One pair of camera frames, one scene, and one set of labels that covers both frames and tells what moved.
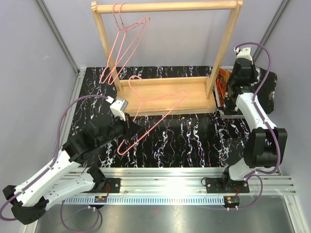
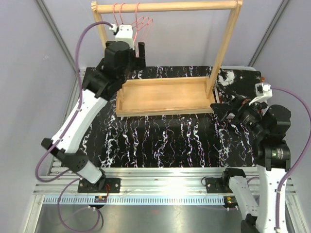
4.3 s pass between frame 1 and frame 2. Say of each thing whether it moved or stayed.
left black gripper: moved
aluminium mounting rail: stayed
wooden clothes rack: stayed
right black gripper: moved
